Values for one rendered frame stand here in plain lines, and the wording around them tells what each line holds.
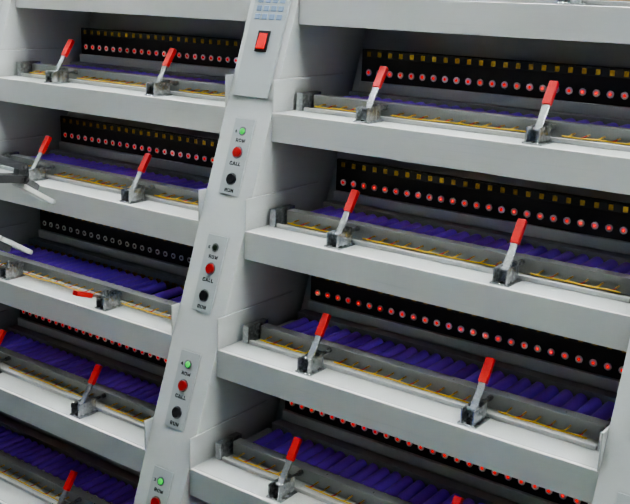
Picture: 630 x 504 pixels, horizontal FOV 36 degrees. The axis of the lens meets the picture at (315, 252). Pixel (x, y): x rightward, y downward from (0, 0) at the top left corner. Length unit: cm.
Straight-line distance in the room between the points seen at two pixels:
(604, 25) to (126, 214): 83
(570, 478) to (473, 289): 27
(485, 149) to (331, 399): 41
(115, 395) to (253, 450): 31
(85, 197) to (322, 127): 50
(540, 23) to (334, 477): 70
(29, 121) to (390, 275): 98
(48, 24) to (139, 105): 45
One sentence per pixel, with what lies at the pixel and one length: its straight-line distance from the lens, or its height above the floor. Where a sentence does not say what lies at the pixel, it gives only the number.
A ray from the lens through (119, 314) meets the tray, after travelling 166.
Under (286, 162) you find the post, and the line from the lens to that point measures 155.
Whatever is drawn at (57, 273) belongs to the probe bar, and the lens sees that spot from 183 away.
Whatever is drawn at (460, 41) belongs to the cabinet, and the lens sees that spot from 160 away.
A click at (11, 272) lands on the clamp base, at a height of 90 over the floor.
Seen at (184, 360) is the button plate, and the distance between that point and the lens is 153.
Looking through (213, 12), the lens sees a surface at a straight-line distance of 165.
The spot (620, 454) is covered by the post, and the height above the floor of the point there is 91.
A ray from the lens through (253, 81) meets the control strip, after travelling 154.
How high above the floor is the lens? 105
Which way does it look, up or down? 1 degrees up
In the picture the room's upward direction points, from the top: 13 degrees clockwise
